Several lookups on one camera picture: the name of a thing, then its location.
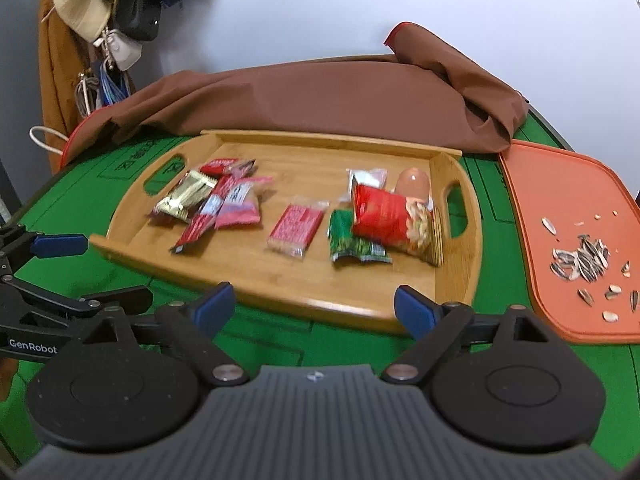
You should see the long red snack packet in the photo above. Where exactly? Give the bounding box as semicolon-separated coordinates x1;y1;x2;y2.
170;175;241;254

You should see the black bag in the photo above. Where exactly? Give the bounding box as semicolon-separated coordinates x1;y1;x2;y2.
90;0;163;42

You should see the pink jelly cup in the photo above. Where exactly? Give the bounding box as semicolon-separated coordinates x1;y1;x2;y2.
394;167;433;211

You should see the brown cloth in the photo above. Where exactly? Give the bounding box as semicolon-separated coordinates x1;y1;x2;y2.
60;21;530;171

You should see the pile of sunflower seeds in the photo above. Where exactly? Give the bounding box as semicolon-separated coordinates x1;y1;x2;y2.
541;208;640;323

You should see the white pouch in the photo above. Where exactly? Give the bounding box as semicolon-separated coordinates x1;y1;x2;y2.
95;30;143;70

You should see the orange coat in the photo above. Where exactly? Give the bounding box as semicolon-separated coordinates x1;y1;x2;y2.
37;0;93;173

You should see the orange plastic tray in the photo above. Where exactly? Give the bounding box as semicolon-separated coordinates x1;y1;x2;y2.
498;140;640;345

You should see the wooden serving tray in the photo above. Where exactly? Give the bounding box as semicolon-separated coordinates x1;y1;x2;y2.
90;130;483;335

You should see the reddish brown bar packet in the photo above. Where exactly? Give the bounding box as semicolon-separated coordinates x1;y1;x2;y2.
267;200;331;259

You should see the green snack packet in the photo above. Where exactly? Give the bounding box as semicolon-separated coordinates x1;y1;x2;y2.
327;208;393;264

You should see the red peanut packet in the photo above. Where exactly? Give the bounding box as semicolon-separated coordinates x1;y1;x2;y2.
350;183;446;267

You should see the pink candy packet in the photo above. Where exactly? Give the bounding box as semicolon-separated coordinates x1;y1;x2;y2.
215;176;274;230

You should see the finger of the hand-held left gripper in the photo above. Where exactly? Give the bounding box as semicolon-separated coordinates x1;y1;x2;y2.
0;224;91;281
0;280;154;319

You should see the gold snack packet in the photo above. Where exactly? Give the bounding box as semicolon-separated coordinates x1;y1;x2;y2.
152;170;218;223

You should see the bunch of blue lanyards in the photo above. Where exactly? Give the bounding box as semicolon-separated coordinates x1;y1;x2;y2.
75;57;133;116

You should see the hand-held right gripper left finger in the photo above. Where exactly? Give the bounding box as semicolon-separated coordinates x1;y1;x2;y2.
80;281;251;387

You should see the beige hat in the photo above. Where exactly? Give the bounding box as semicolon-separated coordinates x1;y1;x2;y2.
51;0;112;41

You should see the white cord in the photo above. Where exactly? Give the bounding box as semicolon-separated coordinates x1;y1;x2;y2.
29;126;68;153

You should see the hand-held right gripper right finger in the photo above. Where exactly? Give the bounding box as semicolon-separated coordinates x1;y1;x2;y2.
381;284;562;387

